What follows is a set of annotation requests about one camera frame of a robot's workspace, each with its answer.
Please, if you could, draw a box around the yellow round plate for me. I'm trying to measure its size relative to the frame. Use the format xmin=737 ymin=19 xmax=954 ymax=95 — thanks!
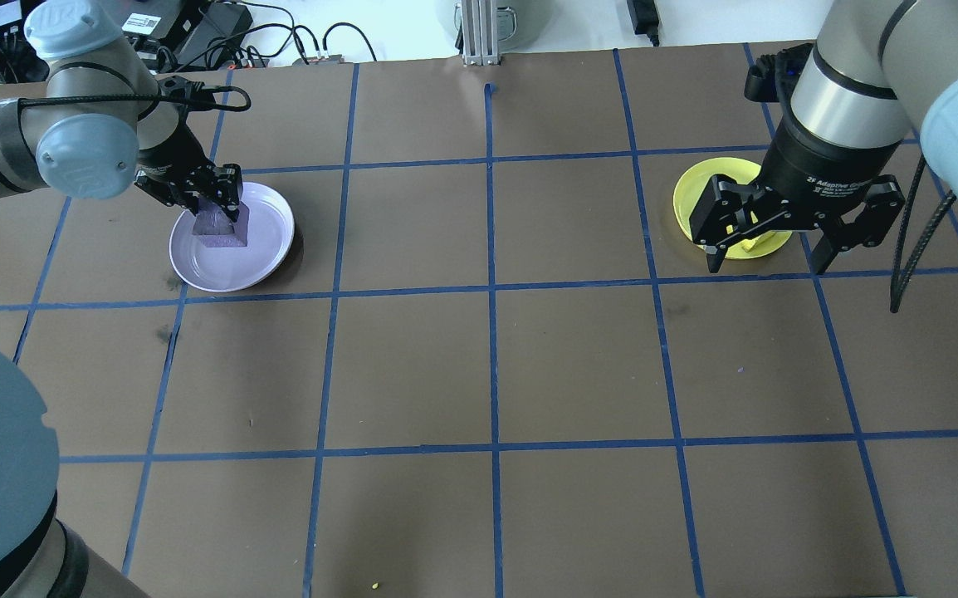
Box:
xmin=672 ymin=156 xmax=795 ymax=261

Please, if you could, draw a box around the grey round bin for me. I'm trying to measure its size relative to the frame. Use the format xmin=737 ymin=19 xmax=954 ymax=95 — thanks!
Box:
xmin=454 ymin=0 xmax=548 ymax=51

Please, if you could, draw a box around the black looped cable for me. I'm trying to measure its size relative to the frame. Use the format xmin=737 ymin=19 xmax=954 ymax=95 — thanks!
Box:
xmin=321 ymin=22 xmax=379 ymax=63

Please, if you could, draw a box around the aluminium extrusion post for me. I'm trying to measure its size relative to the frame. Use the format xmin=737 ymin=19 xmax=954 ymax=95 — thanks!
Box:
xmin=461 ymin=0 xmax=503 ymax=66

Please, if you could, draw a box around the black box with white label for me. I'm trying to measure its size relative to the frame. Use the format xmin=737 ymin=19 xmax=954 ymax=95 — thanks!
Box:
xmin=118 ymin=8 xmax=167 ymax=39

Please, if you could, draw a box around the lavender round plate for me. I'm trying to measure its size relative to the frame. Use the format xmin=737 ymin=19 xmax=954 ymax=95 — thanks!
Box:
xmin=169 ymin=183 xmax=296 ymax=293

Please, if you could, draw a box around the purple foam block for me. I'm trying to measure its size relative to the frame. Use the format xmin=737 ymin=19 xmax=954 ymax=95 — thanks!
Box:
xmin=191 ymin=195 xmax=250 ymax=249

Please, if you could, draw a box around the black power brick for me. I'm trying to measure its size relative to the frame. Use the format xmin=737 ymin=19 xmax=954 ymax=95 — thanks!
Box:
xmin=174 ymin=2 xmax=254 ymax=67

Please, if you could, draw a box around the black power adapter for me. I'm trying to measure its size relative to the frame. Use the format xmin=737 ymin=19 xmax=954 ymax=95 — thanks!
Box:
xmin=627 ymin=0 xmax=662 ymax=47

